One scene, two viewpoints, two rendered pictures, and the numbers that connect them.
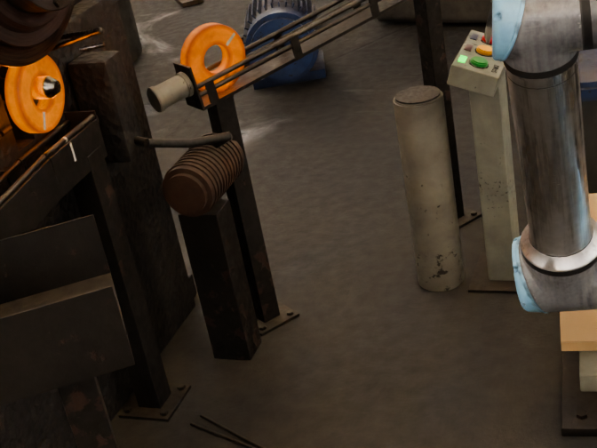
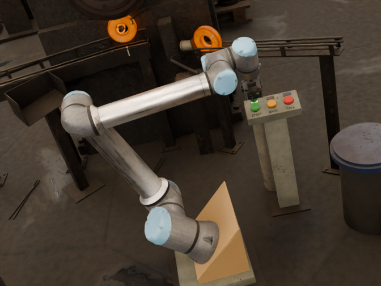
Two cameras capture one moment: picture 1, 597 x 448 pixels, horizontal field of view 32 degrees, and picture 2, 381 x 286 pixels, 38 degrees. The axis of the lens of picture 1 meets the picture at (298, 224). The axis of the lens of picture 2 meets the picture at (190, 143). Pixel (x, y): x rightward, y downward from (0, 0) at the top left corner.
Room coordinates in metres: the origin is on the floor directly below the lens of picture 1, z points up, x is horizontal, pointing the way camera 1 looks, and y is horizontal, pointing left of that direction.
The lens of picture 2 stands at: (1.33, -2.36, 1.94)
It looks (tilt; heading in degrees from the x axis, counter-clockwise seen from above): 35 degrees down; 73
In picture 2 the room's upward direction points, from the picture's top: 16 degrees counter-clockwise
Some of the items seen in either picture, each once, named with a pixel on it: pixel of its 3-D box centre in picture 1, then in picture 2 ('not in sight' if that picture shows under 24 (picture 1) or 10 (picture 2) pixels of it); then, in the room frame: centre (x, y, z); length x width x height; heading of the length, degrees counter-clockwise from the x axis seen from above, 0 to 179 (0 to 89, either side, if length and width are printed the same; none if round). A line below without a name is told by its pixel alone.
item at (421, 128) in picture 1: (430, 191); (269, 145); (2.33, -0.34, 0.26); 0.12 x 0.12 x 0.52
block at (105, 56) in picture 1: (106, 108); (169, 39); (2.20, 0.37, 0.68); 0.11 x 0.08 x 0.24; 66
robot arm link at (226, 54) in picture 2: not in sight; (217, 64); (2.06, -0.58, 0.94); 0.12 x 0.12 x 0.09; 74
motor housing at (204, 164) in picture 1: (222, 249); (203, 111); (2.23, 0.19, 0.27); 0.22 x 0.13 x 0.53; 156
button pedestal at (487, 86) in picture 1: (495, 165); (280, 155); (2.30, -0.50, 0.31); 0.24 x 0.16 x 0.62; 156
